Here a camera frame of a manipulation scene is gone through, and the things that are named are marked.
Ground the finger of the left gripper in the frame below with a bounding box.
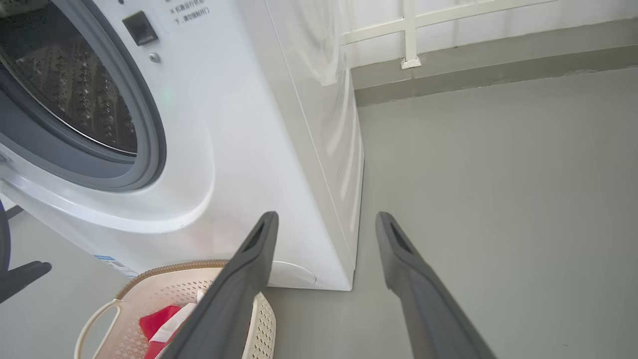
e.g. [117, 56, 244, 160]
[0, 262, 52, 304]

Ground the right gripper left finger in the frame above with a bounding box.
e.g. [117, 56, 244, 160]
[160, 211, 280, 359]

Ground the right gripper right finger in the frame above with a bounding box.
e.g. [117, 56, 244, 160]
[375, 211, 499, 359]

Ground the red garment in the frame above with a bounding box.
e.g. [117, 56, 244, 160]
[139, 289, 250, 359]

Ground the cream perforated laundry basket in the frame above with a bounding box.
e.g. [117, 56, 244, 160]
[74, 260, 277, 359]

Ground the white front-load washing machine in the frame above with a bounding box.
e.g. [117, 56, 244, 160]
[0, 0, 364, 291]

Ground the blue energy label sticker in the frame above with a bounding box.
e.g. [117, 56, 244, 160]
[93, 255, 139, 279]

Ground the white metal railing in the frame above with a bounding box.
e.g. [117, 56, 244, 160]
[339, 0, 559, 69]

